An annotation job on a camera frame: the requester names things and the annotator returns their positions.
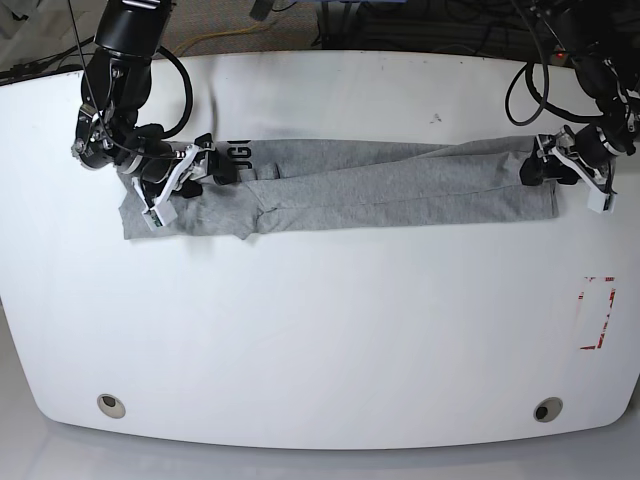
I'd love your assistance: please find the table cable grommet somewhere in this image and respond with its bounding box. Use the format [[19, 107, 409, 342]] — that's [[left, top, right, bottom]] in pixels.
[[97, 394, 126, 419], [533, 397, 563, 423]]

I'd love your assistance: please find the black tripod rod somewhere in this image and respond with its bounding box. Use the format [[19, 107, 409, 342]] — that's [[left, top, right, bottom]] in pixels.
[[1, 44, 94, 85]]

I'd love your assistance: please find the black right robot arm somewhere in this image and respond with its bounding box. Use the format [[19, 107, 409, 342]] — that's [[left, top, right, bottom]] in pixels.
[[72, 1, 240, 209]]

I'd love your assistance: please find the yellow cable on floor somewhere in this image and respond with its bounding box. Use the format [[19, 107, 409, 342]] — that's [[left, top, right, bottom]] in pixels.
[[172, 19, 266, 56]]

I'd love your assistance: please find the left table cable grommet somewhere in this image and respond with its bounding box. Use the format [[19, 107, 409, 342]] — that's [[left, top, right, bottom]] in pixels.
[[97, 394, 126, 419]]

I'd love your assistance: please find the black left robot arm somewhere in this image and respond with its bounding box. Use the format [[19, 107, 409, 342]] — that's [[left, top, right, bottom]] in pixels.
[[512, 1, 639, 194]]

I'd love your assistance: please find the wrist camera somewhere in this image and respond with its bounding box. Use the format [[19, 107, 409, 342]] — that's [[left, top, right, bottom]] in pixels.
[[587, 188, 617, 214], [142, 201, 178, 231]]

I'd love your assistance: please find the black cable loop on table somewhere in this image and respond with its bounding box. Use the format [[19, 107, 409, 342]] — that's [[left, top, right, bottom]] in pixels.
[[504, 0, 609, 127]]

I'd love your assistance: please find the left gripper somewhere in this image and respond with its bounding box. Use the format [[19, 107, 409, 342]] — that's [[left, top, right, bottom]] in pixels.
[[519, 124, 635, 192]]

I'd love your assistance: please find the grey T-shirt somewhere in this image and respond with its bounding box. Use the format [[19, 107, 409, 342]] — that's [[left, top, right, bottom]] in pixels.
[[119, 136, 558, 240]]

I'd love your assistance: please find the power strip with red light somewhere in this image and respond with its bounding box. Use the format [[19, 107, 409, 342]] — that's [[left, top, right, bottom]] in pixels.
[[549, 46, 570, 67]]

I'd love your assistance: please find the right table cable grommet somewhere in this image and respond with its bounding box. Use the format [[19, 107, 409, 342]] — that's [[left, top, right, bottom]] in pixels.
[[533, 397, 563, 423]]

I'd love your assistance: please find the red tape rectangle marker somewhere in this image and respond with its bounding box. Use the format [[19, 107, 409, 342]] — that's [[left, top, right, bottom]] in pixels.
[[575, 276, 616, 351]]

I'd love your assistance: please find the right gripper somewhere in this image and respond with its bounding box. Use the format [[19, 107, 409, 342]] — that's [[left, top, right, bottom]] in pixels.
[[117, 133, 238, 209]]

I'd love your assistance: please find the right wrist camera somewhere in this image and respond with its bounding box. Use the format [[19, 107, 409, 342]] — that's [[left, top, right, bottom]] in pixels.
[[142, 201, 178, 231]]

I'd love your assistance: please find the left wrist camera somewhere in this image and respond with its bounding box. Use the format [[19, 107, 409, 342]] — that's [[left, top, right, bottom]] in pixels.
[[587, 188, 617, 214]]

